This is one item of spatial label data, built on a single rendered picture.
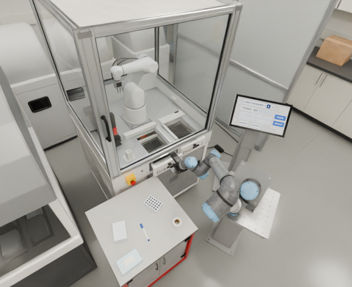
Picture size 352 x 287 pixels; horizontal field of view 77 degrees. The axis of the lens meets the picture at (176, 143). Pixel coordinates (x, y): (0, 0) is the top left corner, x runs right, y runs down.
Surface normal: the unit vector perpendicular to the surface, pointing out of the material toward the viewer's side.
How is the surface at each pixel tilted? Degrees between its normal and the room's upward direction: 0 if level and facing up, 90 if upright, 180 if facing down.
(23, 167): 69
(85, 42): 90
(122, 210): 0
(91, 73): 90
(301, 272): 0
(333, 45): 87
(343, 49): 88
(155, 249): 0
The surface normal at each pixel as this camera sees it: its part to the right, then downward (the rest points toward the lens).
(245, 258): 0.07, -0.69
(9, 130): 0.44, -0.12
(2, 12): 0.65, 0.58
